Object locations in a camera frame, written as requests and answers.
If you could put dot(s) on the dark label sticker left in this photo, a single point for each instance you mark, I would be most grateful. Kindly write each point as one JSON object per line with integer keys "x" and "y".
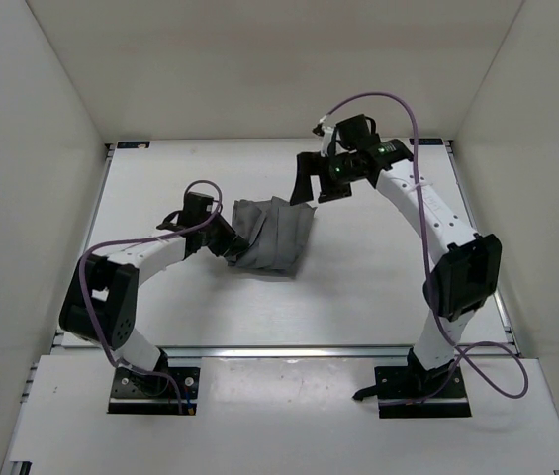
{"x": 133, "y": 145}

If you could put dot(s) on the grey pleated skirt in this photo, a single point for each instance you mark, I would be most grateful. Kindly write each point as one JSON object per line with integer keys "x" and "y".
{"x": 277, "y": 234}

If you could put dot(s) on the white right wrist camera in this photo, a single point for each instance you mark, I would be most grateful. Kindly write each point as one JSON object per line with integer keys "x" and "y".
{"x": 328, "y": 136}

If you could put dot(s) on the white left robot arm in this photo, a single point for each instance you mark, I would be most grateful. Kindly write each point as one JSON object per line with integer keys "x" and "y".
{"x": 102, "y": 299}

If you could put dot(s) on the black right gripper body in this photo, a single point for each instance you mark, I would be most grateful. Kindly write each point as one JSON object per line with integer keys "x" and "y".
{"x": 340, "y": 168}

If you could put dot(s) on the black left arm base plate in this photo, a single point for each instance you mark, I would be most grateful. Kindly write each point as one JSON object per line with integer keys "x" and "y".
{"x": 133, "y": 394}

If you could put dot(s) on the dark label sticker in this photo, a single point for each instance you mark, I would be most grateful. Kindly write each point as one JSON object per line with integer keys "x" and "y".
{"x": 430, "y": 142}
{"x": 133, "y": 145}

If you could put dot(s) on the dark label sticker right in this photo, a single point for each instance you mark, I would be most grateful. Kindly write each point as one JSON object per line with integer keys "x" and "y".
{"x": 430, "y": 142}

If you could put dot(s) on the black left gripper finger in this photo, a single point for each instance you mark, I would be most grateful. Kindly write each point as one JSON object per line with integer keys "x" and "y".
{"x": 232, "y": 254}
{"x": 231, "y": 240}

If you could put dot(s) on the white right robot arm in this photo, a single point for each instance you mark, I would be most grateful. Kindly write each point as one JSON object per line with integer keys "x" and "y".
{"x": 463, "y": 266}

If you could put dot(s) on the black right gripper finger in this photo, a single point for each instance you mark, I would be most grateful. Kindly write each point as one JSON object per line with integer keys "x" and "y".
{"x": 309, "y": 165}
{"x": 331, "y": 191}

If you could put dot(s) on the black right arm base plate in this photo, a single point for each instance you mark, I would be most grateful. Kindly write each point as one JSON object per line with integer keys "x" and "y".
{"x": 410, "y": 392}

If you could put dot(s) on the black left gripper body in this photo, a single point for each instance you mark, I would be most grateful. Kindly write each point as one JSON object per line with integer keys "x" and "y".
{"x": 208, "y": 235}

